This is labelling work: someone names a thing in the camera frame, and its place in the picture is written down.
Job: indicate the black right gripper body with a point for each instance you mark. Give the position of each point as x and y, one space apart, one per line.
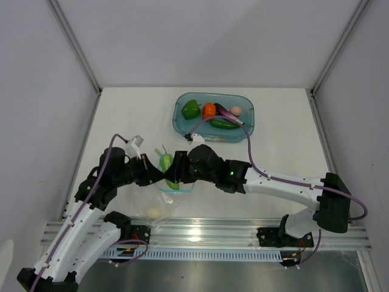
194 175

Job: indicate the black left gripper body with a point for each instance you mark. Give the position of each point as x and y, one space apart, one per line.
137 171

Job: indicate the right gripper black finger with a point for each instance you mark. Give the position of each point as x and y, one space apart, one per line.
173 173
180 160

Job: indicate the light green cucumber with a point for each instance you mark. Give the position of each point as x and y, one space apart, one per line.
166 161

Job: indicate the clear zip top bag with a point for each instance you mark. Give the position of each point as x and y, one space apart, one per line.
158 195

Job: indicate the white egg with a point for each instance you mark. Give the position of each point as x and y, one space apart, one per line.
153 212

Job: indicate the orange tomato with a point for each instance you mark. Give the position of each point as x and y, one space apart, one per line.
208 110

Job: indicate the purple eggplant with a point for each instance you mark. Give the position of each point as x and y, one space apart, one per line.
226 114

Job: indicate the brown egg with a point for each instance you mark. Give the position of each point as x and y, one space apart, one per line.
236 110

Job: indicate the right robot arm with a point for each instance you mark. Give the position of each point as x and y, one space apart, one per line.
326 200

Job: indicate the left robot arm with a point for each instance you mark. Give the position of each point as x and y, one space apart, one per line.
71 253

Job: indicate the green bell pepper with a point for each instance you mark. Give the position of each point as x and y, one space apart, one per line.
191 110

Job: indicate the teal translucent plastic tray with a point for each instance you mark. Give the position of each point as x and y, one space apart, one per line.
207 131

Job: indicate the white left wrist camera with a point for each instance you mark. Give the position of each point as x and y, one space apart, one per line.
132 147

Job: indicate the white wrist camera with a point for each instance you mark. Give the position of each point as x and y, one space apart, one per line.
132 147
194 139

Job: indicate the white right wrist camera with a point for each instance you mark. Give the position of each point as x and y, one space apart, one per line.
194 139

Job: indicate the aluminium mounting rail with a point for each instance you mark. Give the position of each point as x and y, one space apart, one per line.
210 233

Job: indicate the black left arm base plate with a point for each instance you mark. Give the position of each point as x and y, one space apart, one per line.
140 232

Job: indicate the white slotted cable duct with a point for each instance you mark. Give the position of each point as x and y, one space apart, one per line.
229 255

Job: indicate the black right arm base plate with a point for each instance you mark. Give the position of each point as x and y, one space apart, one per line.
275 238

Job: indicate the left aluminium frame post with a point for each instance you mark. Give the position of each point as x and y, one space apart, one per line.
71 38

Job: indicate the aluminium frame post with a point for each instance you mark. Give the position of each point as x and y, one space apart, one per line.
71 38
356 16

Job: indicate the right aluminium frame post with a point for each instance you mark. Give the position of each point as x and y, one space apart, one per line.
356 16

